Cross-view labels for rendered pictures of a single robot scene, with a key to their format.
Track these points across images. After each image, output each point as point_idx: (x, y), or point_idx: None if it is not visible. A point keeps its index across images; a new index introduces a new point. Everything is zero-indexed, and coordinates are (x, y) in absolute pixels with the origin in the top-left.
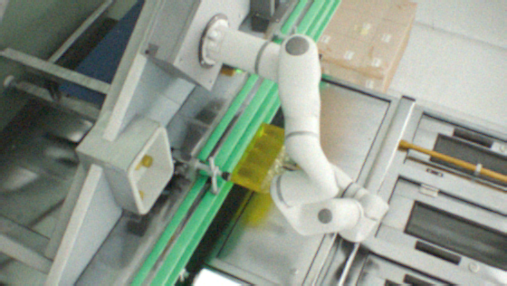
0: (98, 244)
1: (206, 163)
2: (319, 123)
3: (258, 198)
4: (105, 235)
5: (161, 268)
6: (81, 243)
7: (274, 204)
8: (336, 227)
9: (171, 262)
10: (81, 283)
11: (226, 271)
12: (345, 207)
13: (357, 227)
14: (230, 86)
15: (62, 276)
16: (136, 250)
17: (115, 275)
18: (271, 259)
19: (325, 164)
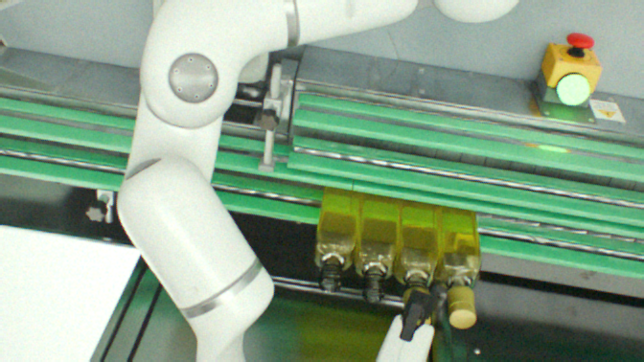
0: (103, 56)
1: (318, 141)
2: (339, 2)
3: (331, 302)
4: (124, 61)
5: (78, 128)
6: (74, 5)
7: (327, 330)
8: (120, 205)
9: (91, 137)
10: (30, 55)
11: (141, 281)
12: (181, 202)
13: (199, 338)
14: (488, 102)
15: (15, 4)
16: (103, 93)
17: (49, 79)
18: (189, 347)
19: (204, 8)
